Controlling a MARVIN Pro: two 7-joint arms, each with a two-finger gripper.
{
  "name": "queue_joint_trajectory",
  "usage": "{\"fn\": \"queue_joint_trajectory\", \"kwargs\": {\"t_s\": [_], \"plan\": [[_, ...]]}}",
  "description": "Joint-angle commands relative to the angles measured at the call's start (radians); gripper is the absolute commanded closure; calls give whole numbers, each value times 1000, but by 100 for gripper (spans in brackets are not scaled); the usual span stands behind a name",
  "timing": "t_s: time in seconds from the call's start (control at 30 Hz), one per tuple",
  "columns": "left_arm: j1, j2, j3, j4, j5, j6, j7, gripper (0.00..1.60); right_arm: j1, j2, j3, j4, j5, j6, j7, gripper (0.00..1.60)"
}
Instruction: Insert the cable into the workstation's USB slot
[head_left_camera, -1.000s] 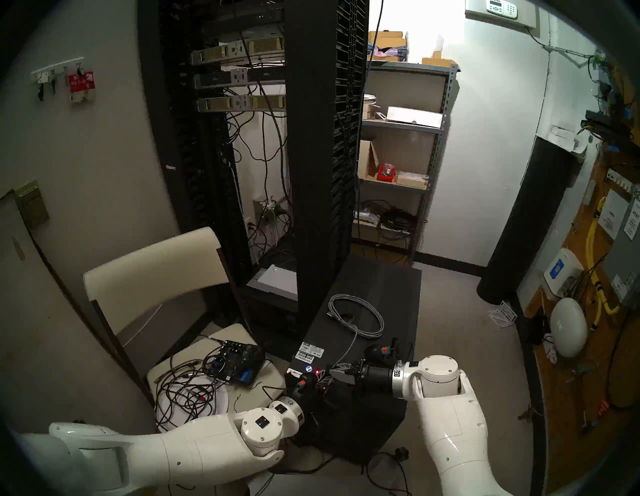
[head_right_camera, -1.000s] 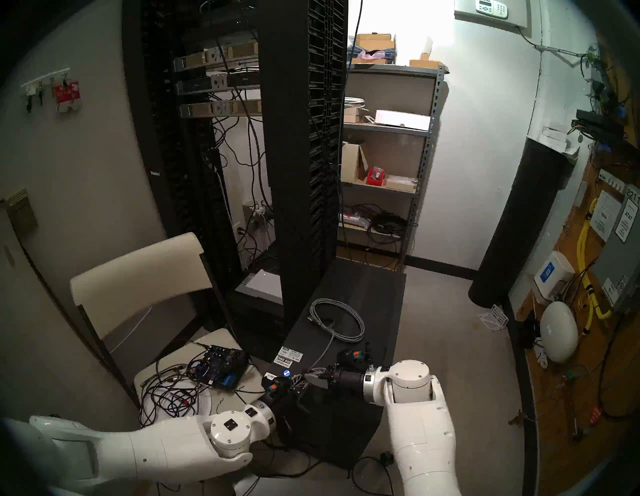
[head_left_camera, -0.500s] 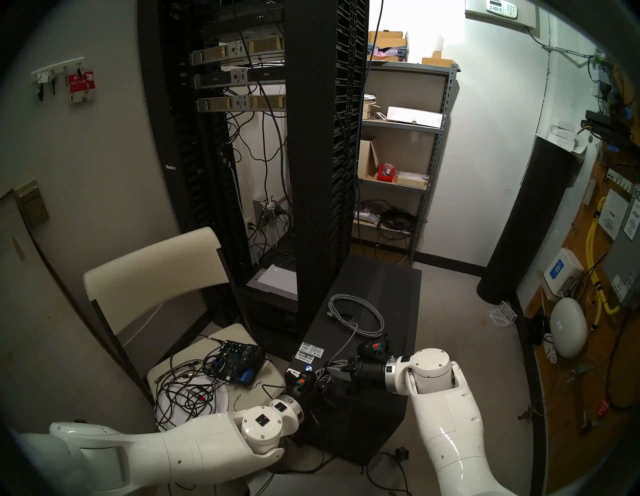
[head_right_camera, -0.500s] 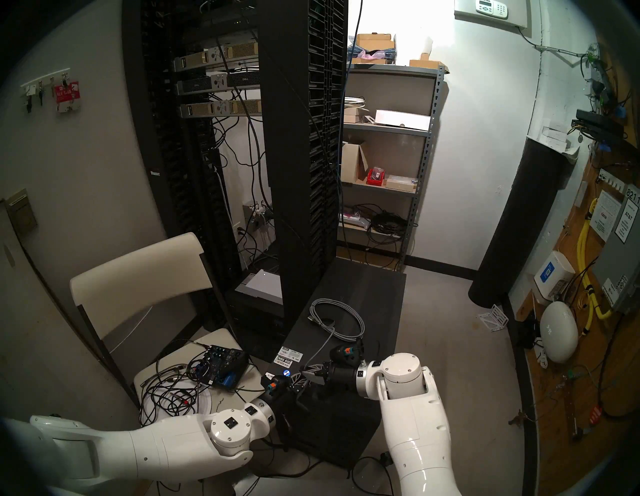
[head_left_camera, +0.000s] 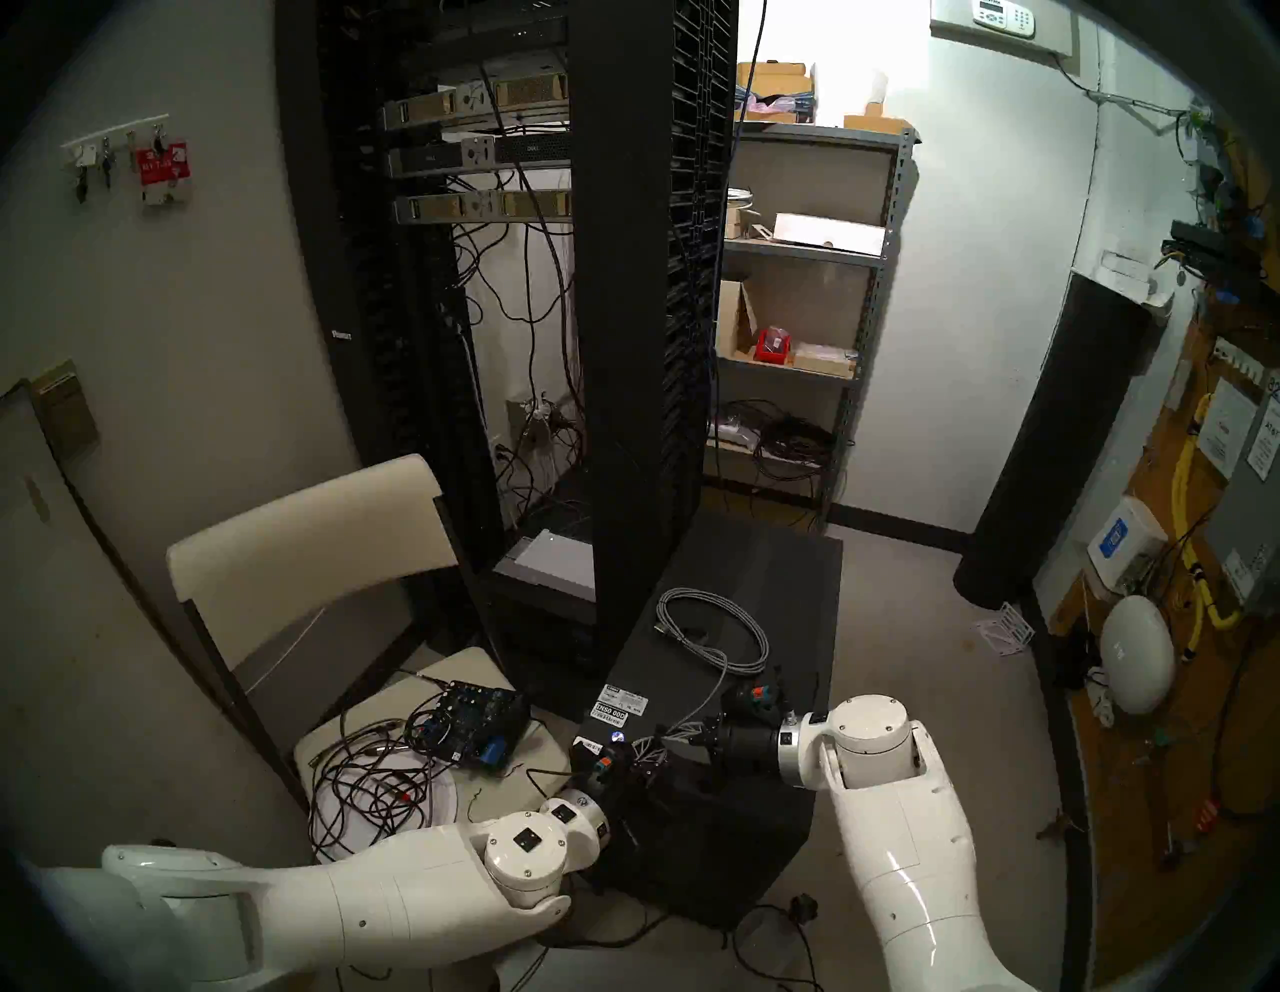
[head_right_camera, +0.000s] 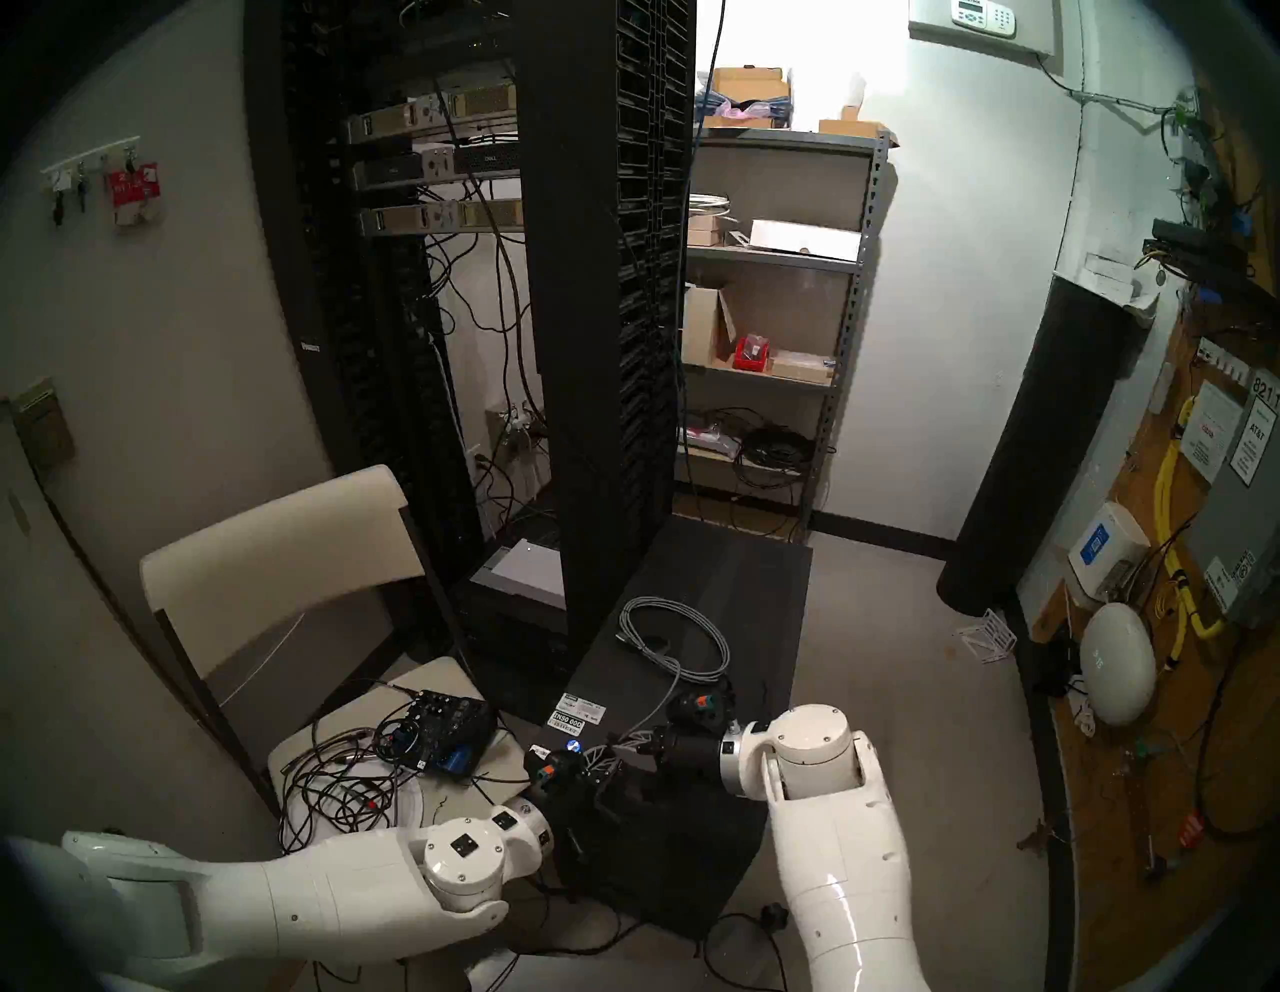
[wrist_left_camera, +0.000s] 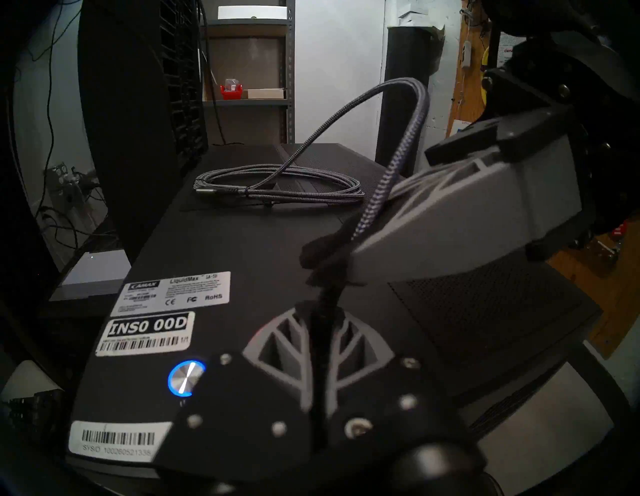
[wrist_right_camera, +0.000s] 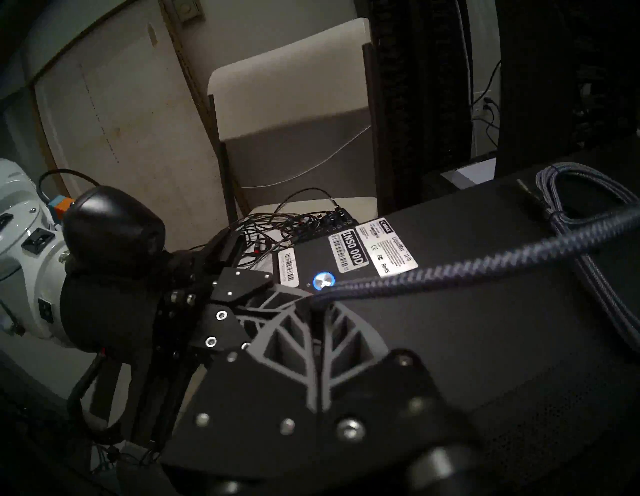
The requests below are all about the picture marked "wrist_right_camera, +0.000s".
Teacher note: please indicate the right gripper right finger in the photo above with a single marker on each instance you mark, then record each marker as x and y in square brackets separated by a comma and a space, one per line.
[345, 350]

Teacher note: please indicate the black workstation tower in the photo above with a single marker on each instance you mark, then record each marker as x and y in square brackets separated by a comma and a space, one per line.
[500, 350]

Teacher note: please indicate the black server rack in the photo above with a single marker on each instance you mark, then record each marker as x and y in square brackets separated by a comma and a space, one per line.
[425, 75]

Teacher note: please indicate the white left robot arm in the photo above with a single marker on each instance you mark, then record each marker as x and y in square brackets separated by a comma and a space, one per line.
[20, 260]

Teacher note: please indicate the brass wall plate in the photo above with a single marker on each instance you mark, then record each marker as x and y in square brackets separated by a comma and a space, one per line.
[187, 10]

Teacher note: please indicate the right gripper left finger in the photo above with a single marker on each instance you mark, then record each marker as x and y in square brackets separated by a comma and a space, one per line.
[280, 345]

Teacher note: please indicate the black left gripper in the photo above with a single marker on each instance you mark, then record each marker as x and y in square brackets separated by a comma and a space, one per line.
[125, 310]

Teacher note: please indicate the cream padded chair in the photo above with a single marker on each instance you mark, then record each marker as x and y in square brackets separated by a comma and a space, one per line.
[300, 75]

